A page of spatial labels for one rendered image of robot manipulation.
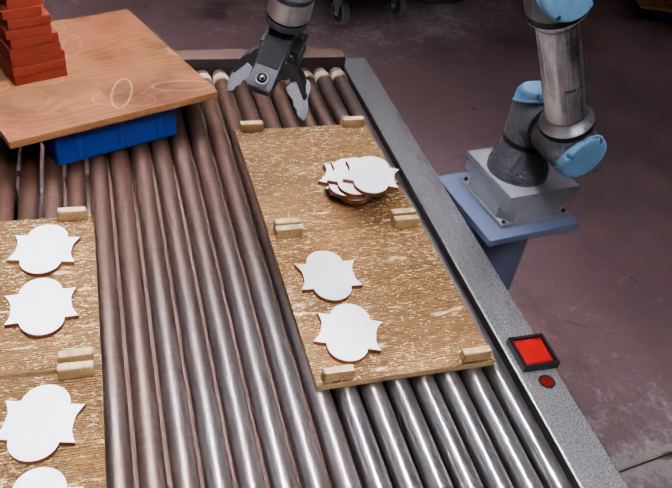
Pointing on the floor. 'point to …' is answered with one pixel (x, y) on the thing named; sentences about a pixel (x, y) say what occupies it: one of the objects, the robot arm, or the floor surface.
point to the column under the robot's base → (490, 236)
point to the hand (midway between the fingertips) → (264, 108)
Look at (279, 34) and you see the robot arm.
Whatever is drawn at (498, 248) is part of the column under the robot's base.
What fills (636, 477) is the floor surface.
